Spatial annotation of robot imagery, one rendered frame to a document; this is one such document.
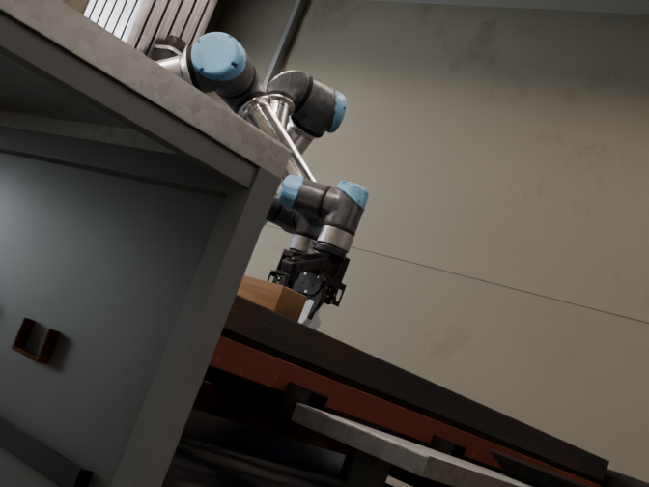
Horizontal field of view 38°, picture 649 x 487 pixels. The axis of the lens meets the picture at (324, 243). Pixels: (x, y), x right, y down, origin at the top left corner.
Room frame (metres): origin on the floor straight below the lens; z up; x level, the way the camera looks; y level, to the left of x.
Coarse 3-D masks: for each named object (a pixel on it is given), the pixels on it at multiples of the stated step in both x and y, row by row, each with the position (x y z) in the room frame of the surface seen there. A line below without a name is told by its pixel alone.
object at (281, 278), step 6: (288, 252) 2.32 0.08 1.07; (294, 252) 2.31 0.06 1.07; (282, 258) 2.34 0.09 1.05; (276, 270) 2.33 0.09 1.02; (276, 276) 2.35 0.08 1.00; (282, 276) 2.32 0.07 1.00; (288, 276) 2.33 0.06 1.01; (294, 276) 2.31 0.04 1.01; (276, 282) 2.34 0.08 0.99; (282, 282) 2.31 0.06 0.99; (288, 282) 2.32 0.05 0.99; (294, 282) 2.32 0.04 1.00
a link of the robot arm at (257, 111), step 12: (252, 96) 2.23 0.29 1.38; (264, 96) 2.24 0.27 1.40; (240, 108) 2.24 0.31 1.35; (252, 108) 2.23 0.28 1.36; (264, 108) 2.23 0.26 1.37; (252, 120) 2.24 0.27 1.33; (264, 120) 2.22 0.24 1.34; (276, 120) 2.24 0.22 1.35; (276, 132) 2.22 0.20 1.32; (288, 144) 2.21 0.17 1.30; (300, 156) 2.22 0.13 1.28; (288, 168) 2.20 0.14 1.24; (300, 168) 2.20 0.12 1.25; (312, 180) 2.20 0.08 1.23
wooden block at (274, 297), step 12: (240, 288) 1.63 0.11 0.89; (252, 288) 1.60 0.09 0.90; (264, 288) 1.58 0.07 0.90; (276, 288) 1.56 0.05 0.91; (288, 288) 1.56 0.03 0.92; (252, 300) 1.60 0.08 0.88; (264, 300) 1.57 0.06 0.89; (276, 300) 1.55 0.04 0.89; (288, 300) 1.56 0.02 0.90; (300, 300) 1.58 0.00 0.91; (288, 312) 1.57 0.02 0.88; (300, 312) 1.58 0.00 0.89
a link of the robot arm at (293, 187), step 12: (288, 180) 2.07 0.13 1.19; (300, 180) 2.06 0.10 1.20; (288, 192) 2.06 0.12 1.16; (300, 192) 2.05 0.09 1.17; (312, 192) 2.05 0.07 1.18; (324, 192) 2.04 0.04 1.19; (288, 204) 2.08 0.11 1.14; (300, 204) 2.06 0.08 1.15; (312, 204) 2.05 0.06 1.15; (312, 216) 2.13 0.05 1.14
